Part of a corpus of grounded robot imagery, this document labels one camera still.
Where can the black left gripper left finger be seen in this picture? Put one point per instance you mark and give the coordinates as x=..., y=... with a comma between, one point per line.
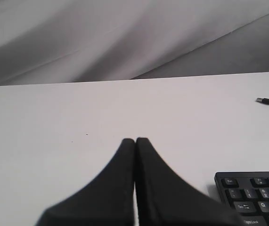
x=106, y=201

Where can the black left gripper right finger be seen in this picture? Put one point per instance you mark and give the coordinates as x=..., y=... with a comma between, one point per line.
x=165, y=199

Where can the black acer keyboard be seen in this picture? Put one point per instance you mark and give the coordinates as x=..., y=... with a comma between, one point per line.
x=247, y=193

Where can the grey backdrop cloth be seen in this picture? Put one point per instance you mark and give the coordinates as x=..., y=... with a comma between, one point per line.
x=55, y=41

